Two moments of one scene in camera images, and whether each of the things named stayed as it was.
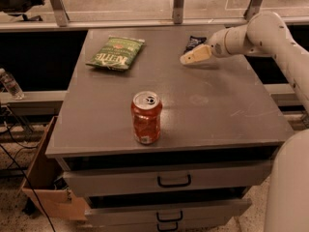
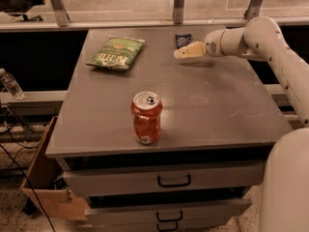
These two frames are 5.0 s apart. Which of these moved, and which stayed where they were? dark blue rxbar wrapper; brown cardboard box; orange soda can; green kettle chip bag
Moved: dark blue rxbar wrapper
Stayed: orange soda can; green kettle chip bag; brown cardboard box
